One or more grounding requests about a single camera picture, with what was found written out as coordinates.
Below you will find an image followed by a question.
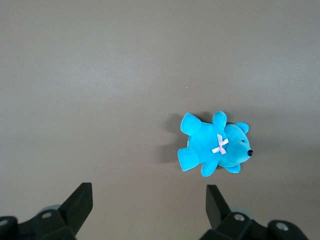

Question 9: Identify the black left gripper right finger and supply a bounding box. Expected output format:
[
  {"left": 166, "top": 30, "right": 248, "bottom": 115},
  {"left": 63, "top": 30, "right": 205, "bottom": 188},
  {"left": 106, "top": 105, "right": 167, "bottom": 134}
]
[{"left": 199, "top": 184, "right": 309, "bottom": 240}]

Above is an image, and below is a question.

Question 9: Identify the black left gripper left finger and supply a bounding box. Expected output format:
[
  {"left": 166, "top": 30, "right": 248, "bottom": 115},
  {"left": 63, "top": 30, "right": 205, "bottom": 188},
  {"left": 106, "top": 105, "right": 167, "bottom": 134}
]
[{"left": 0, "top": 182, "right": 94, "bottom": 240}]

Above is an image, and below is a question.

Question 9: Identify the blue teddy bear pink bow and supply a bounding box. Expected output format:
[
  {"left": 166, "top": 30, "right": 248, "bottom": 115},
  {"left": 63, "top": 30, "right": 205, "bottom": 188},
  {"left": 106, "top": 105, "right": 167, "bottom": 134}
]
[{"left": 176, "top": 110, "right": 254, "bottom": 178}]

